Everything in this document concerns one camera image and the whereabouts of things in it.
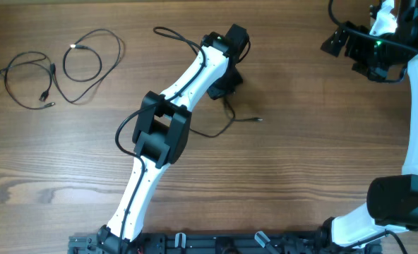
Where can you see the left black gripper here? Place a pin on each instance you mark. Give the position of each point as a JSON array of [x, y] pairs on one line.
[[216, 92]]

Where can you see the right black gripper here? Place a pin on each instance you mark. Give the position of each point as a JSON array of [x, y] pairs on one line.
[[339, 38]]

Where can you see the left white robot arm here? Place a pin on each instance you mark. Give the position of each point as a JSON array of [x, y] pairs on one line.
[[163, 124]]

